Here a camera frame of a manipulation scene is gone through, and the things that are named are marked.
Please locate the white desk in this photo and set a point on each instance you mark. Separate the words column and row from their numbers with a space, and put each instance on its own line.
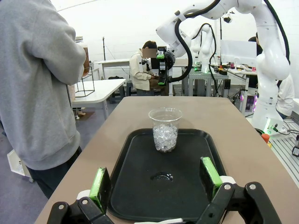
column 112, row 61

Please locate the aluminium frame workbench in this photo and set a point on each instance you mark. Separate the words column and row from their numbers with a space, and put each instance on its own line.
column 201, row 75

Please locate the white spare robot arm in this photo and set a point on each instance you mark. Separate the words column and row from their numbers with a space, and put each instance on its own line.
column 206, row 46

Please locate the aluminium slotted base plate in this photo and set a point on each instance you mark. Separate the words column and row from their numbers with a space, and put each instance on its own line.
column 287, row 163

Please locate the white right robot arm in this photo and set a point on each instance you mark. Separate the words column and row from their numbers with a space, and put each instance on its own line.
column 271, row 60

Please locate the black tripod pole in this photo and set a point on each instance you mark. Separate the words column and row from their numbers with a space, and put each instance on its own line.
column 103, row 49

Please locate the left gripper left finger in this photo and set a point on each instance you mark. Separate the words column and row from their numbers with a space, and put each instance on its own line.
column 100, row 191

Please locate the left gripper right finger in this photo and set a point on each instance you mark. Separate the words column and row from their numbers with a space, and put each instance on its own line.
column 210, row 177

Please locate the glass drink dispenser jar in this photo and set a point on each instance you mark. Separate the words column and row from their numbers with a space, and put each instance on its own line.
column 86, row 60

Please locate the white rectangular table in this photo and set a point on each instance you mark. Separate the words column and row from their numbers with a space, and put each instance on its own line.
column 100, row 89

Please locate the black overhead camera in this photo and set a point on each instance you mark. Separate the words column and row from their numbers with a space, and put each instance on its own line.
column 227, row 19

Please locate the black plastic serving tray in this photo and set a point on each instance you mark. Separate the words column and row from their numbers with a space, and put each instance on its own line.
column 163, row 198

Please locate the black electronic device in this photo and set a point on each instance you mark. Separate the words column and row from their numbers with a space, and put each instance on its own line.
column 296, row 150

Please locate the person with dark hair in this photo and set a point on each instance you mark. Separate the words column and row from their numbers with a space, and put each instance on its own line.
column 258, row 46

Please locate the person in white shirt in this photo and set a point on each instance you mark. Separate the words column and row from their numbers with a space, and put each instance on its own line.
column 286, row 93

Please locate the person in cream jacket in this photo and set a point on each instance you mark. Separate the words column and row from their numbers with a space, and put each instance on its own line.
column 137, row 74

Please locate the white computer monitor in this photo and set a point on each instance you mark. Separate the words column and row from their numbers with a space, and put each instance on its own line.
column 238, row 51

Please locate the short clear plastic cup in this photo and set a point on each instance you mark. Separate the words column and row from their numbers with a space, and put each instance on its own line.
column 164, row 140

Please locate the person in grey hoodie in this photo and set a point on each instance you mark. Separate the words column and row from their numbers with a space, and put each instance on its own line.
column 35, row 93

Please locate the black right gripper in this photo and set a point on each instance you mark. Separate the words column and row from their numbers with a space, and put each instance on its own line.
column 170, row 59

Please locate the red emergency stop button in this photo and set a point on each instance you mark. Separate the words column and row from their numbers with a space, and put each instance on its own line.
column 265, row 138

